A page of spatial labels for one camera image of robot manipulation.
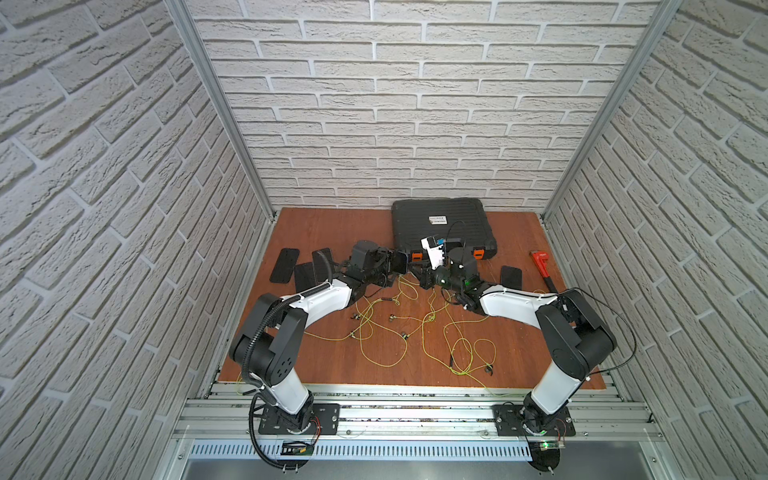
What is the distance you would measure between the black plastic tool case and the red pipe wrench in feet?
0.54

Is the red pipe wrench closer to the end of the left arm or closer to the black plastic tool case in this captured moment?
the black plastic tool case

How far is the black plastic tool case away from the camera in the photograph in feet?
3.43

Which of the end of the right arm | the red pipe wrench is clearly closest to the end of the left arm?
the end of the right arm

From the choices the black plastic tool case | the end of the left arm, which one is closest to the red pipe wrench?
the black plastic tool case

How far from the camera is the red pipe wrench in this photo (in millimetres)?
1019

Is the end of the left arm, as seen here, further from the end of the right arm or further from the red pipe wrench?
the red pipe wrench
